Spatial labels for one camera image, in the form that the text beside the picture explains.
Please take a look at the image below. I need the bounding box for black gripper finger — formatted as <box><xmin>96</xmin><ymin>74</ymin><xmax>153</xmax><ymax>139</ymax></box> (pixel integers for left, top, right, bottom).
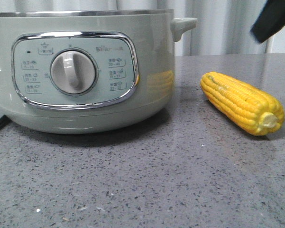
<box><xmin>251</xmin><ymin>0</ymin><xmax>285</xmax><ymax>43</ymax></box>

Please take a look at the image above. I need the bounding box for grey pot control knob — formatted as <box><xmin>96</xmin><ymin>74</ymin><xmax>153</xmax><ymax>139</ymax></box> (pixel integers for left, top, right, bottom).
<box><xmin>50</xmin><ymin>50</ymin><xmax>97</xmax><ymax>95</ymax></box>

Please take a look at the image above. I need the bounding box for yellow corn cob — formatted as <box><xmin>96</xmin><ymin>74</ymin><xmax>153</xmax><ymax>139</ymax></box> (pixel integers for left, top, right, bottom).
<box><xmin>200</xmin><ymin>72</ymin><xmax>285</xmax><ymax>136</ymax></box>

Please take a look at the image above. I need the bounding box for pale green electric cooking pot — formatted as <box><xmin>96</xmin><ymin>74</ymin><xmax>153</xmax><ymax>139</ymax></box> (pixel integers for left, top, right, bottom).
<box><xmin>0</xmin><ymin>9</ymin><xmax>197</xmax><ymax>134</ymax></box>

